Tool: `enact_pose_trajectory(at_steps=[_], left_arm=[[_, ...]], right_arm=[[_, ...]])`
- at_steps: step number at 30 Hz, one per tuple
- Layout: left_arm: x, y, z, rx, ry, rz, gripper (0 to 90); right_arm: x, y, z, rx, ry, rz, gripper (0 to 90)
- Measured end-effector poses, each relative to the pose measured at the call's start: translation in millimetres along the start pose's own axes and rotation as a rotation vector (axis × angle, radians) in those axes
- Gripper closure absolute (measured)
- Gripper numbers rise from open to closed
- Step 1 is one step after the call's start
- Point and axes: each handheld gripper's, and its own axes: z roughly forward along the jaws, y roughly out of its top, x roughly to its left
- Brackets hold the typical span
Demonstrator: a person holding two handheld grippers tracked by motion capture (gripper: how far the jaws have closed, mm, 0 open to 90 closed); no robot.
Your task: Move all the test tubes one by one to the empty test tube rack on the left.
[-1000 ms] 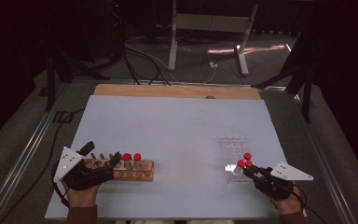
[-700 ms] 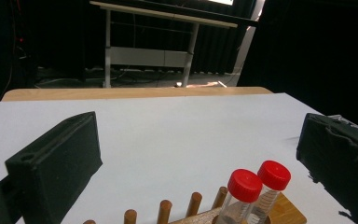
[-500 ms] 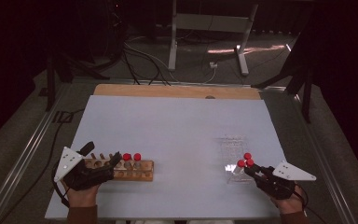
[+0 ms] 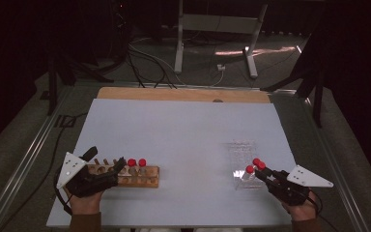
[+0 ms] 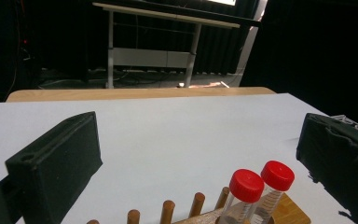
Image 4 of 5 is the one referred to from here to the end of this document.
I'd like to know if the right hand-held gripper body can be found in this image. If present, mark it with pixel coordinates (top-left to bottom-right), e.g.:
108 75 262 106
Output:
265 164 334 207

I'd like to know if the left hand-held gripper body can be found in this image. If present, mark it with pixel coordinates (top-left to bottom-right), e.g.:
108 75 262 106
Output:
56 152 120 198

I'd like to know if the wooden test tube rack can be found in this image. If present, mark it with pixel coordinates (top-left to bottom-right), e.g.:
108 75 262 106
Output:
86 158 160 189

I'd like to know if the clear plastic tray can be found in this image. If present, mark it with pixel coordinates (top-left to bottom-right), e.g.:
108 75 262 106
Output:
226 138 271 191

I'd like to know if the person's left hand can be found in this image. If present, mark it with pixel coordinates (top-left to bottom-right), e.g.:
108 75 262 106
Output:
65 188 105 216

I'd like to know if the person's right hand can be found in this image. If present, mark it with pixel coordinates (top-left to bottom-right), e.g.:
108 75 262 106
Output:
281 193 320 222

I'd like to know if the white table mat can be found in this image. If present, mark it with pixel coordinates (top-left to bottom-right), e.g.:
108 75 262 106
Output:
46 98 298 228

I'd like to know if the black metal stand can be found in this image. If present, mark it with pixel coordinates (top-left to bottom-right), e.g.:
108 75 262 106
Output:
260 30 325 129
46 47 115 116

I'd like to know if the black curtain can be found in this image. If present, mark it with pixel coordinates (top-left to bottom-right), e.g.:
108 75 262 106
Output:
0 0 371 37

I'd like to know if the white height-adjustable desk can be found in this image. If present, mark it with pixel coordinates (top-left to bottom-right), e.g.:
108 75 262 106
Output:
173 0 269 79

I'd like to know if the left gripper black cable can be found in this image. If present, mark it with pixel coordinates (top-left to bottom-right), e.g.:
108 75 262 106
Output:
53 167 73 217

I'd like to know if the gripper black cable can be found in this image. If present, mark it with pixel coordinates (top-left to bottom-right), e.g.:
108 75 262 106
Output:
53 167 73 217
307 189 341 232

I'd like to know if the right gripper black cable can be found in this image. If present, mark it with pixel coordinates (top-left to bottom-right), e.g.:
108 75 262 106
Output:
307 189 341 232

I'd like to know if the long black floor cable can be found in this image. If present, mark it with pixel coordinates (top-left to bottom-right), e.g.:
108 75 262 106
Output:
0 111 90 232

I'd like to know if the metal floor rail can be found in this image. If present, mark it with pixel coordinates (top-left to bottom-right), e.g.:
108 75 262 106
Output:
0 85 73 232
302 96 368 232

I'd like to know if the black floor cable bundle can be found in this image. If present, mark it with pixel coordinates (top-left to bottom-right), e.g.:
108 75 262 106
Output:
127 42 178 90

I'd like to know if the white plug with cable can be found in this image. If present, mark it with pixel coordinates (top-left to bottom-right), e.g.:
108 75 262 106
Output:
210 63 226 88

